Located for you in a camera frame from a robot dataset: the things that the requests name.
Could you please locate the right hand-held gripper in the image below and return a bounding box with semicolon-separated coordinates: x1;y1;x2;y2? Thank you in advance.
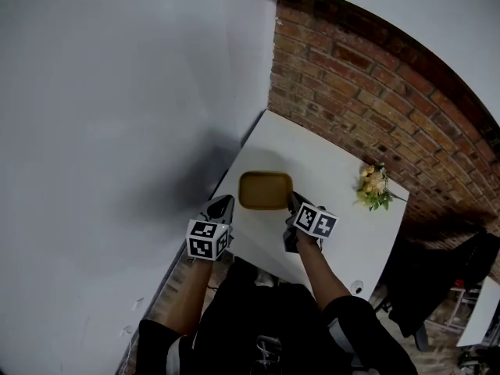
283;191;339;254

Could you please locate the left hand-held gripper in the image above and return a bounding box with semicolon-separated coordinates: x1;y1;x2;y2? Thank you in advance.
185;194;235;263

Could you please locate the yellow rectangular tray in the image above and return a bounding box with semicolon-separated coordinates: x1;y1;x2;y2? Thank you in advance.
237;170;295;212

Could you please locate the person's right forearm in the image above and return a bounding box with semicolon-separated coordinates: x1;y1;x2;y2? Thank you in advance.
296;236;352;313

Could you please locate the person's left forearm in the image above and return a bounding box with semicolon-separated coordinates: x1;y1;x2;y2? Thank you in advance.
162;258;215;338

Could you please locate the yellow artificial flower bouquet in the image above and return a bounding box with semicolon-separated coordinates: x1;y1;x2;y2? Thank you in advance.
353;162;408;213

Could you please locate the person's white shoe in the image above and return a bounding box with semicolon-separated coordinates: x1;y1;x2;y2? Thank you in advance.
255;270;277;288

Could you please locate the person's black clothing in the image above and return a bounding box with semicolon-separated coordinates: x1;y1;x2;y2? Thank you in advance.
138;255;420;375

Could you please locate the black office chair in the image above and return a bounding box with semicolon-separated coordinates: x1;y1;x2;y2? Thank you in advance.
384;228;500;353

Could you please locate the metal clip on clothing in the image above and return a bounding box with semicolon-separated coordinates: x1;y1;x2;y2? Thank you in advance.
255;334;283;366

